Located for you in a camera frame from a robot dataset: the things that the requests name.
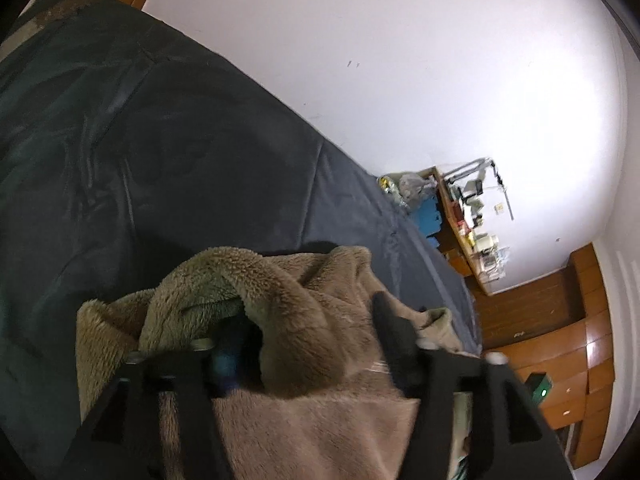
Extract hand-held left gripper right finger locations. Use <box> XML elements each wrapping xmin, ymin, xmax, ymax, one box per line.
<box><xmin>370</xmin><ymin>290</ymin><xmax>577</xmax><ymax>480</ymax></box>

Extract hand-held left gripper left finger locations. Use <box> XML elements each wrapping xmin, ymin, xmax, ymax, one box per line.
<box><xmin>60</xmin><ymin>317</ymin><xmax>243</xmax><ymax>480</ymax></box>

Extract brown fleece sweater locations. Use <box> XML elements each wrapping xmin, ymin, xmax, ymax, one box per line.
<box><xmin>75</xmin><ymin>245</ymin><xmax>483</xmax><ymax>480</ymax></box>

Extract wooden wardrobe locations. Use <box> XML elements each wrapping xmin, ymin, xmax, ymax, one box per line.
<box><xmin>515</xmin><ymin>242</ymin><xmax>617</xmax><ymax>471</ymax></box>

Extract wooden desk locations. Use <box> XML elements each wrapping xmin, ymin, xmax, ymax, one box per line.
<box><xmin>432</xmin><ymin>165</ymin><xmax>507</xmax><ymax>297</ymax></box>

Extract blue box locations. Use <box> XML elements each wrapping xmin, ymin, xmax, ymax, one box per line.
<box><xmin>410</xmin><ymin>202</ymin><xmax>444</xmax><ymax>251</ymax></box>

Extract glass kettle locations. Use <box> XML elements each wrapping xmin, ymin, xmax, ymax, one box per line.
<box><xmin>480</xmin><ymin>253</ymin><xmax>507</xmax><ymax>277</ymax></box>

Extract clear plastic bag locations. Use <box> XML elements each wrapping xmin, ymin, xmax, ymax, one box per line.
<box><xmin>380</xmin><ymin>172</ymin><xmax>437</xmax><ymax>209</ymax></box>

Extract desk lamp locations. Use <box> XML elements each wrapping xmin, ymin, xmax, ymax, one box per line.
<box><xmin>445</xmin><ymin>157</ymin><xmax>516</xmax><ymax>222</ymax></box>

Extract dark green bed cover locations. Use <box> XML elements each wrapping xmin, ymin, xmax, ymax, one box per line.
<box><xmin>0</xmin><ymin>0</ymin><xmax>483</xmax><ymax>480</ymax></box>

